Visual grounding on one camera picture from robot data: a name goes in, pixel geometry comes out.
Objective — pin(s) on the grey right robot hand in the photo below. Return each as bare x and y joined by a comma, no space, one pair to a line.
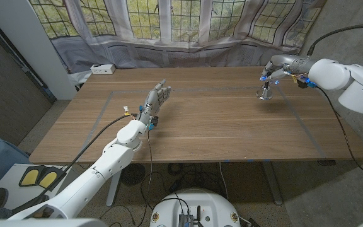
287,64

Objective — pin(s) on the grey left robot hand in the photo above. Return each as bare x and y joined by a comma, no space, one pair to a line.
154,101

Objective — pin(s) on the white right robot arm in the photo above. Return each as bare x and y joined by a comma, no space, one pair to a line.
358,85

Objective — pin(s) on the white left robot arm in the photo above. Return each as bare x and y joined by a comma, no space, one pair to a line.
90,179

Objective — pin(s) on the printed window backdrop cloth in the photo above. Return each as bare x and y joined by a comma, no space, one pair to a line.
181,53

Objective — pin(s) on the white power strip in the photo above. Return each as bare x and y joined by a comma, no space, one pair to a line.
102,69

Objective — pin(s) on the black round floor fan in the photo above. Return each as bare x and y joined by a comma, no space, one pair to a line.
131,176

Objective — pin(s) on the white table leg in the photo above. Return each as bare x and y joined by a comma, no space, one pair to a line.
112,195

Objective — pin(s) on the white robot torso base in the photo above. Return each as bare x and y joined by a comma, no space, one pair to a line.
206,205

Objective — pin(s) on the grey table leg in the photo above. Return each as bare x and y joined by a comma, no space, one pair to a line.
273,189

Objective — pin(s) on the yellow and black foot pedal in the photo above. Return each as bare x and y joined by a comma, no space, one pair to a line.
47,179
30,176

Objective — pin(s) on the white pillar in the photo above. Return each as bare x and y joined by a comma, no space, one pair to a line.
27,38

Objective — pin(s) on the white pedal platform board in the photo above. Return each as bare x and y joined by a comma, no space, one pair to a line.
11,179

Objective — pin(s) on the white robot chest plate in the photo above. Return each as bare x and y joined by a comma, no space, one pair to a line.
43,223

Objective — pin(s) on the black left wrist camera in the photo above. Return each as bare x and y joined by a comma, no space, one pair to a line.
154,120

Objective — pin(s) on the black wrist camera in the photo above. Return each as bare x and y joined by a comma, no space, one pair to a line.
302,83
154,120

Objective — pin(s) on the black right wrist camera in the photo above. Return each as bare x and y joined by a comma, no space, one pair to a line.
302,83

